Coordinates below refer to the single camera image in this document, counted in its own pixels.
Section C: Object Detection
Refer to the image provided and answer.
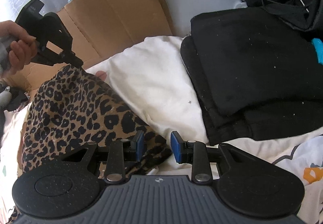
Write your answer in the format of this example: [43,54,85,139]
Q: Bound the grey neck pillow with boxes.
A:
[0,85,12,108]

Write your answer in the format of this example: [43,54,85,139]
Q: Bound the black crumpled clothes heap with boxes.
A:
[261,0,323,33]

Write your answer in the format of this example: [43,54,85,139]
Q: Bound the person's left hand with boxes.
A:
[0,20,38,76]

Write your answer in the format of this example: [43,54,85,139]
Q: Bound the folded black garment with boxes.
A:
[180,7,323,146]

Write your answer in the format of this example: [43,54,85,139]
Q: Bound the cream bear printed blanket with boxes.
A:
[0,36,323,224]

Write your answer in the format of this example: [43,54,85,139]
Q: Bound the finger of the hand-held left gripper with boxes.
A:
[31,47,84,68]

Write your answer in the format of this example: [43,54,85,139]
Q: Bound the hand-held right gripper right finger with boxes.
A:
[171,131,253,185]

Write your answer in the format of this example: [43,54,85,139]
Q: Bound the crumpled black garment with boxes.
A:
[5,88,28,111]

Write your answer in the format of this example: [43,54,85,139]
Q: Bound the flat brown cardboard sheet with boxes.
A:
[10,0,174,90]

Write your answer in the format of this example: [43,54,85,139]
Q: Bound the teal printed cloth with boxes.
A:
[311,37,323,65]

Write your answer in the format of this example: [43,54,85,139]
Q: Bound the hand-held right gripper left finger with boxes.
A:
[62,130,145,185]

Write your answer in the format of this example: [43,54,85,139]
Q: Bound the leopard print skirt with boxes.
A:
[11,64,173,224]

